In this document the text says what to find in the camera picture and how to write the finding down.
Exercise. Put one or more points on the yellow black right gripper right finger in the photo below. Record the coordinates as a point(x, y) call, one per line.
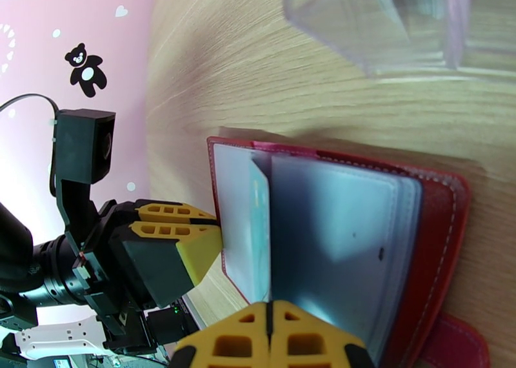
point(310, 346)

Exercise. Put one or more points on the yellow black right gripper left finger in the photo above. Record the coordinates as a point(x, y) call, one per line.
point(234, 346)

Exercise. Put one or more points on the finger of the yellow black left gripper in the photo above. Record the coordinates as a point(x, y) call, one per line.
point(161, 266)
point(173, 212)

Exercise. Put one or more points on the light teal credit card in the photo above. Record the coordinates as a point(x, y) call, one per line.
point(260, 217)

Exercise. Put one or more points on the red leather card holder wallet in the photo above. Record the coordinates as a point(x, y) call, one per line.
point(435, 237)

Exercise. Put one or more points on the clear acrylic card stand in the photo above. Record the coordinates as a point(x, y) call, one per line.
point(363, 20)

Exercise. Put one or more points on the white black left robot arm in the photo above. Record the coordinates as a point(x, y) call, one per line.
point(12, 237)

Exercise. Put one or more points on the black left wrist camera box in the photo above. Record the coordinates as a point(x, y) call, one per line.
point(80, 149)

